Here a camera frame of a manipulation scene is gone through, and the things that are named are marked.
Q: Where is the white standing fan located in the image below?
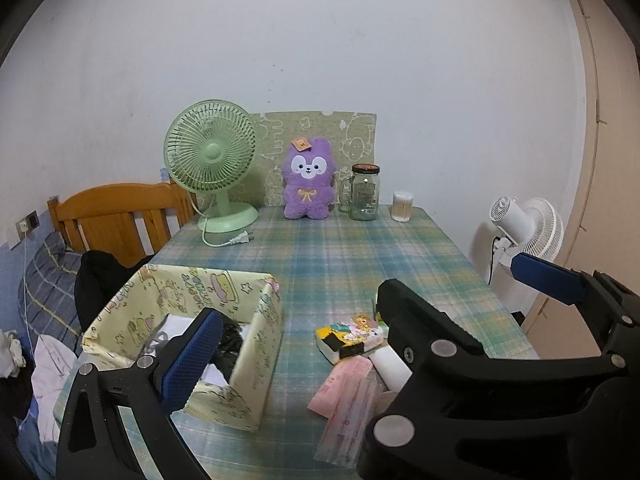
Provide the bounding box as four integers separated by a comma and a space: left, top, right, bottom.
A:
487, 196, 565, 273

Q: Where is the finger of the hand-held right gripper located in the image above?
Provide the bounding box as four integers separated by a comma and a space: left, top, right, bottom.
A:
510, 253, 640, 341
376, 278, 488, 376

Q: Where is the white grey crumpled cloth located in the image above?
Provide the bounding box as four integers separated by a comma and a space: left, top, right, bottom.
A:
0, 330, 26, 378

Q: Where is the black garment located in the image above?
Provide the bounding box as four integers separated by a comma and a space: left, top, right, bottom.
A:
75, 250, 156, 331

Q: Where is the plaid tablecloth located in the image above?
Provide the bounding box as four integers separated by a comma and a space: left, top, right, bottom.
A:
52, 204, 541, 480

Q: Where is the wall socket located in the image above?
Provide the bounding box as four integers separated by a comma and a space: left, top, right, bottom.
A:
15, 211, 40, 241

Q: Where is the pink packet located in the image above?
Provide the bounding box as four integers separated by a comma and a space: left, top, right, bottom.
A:
307, 357, 376, 418

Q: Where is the white roll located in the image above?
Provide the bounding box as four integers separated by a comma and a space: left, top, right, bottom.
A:
372, 347, 413, 393

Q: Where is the clear plastic packet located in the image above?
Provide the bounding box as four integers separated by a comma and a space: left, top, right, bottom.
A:
315, 375, 396, 466

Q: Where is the blue plaid bedding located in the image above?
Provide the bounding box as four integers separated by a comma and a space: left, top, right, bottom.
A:
17, 232, 83, 341

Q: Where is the glass jar with black lid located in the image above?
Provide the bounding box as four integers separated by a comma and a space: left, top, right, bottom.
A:
338, 163, 381, 222

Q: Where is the yellow cartoon print box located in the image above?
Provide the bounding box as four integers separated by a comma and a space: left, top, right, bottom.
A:
81, 264, 282, 432

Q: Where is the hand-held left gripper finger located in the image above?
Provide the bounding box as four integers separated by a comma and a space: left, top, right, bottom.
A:
56, 307, 224, 480

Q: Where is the green desk fan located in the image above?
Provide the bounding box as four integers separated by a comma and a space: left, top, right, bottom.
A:
163, 100, 260, 235

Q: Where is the green fan power cable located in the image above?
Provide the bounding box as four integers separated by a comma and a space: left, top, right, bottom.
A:
201, 212, 252, 248

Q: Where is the cartoon print tissue packet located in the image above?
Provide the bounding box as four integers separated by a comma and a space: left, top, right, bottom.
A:
315, 312, 388, 363

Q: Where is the white paper sheet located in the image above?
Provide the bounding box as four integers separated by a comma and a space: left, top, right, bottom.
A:
150, 312, 201, 351

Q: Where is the purple plush toy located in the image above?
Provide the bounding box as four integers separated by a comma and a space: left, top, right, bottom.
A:
281, 136, 339, 221

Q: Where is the pale pink garment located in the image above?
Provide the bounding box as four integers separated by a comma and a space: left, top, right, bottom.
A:
30, 332, 78, 443

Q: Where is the cotton swab container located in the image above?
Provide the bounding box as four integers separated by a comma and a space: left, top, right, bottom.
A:
391, 191, 415, 222

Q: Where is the wooden bed headboard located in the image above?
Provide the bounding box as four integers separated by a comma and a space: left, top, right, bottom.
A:
47, 181, 198, 268

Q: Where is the black fabric item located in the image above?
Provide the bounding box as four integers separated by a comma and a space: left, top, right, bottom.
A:
207, 320, 251, 381

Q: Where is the beige door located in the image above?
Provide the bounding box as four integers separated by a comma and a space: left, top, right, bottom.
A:
522, 0, 640, 361

